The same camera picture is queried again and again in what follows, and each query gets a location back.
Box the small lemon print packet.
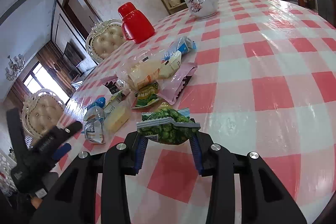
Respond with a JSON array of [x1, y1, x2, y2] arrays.
[[104, 91, 125, 114]]

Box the pink snack packet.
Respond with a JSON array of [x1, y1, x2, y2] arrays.
[[157, 63, 198, 105]]

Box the cream tufted chair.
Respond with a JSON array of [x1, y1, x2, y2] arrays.
[[22, 89, 66, 140], [85, 19, 126, 64]]

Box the red white checkered tablecloth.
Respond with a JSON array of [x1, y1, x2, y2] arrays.
[[59, 0, 335, 223]]

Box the large clear bread bag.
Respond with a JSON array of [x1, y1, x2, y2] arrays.
[[117, 50, 182, 91]]

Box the television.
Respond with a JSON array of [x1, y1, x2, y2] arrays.
[[64, 42, 84, 68]]

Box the red thermos jug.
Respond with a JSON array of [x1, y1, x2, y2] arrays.
[[118, 2, 155, 44]]

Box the brown curtains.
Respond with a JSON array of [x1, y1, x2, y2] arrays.
[[6, 41, 75, 109]]

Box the chandelier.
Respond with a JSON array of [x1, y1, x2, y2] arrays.
[[5, 54, 25, 81]]

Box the green yellow snack packet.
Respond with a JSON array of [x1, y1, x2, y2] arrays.
[[131, 81, 159, 110]]

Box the yellow cake clear wrapper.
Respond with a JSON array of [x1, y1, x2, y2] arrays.
[[104, 106, 130, 133]]

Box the green peas snack bag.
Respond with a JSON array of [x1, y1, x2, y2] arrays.
[[137, 107, 201, 145]]

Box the cream tufted chair left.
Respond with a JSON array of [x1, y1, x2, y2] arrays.
[[22, 89, 66, 140]]

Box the dark chocolate small packet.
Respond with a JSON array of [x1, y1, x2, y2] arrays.
[[102, 75, 122, 94]]

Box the cream tufted chair middle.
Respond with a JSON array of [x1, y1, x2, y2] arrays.
[[85, 19, 126, 64]]

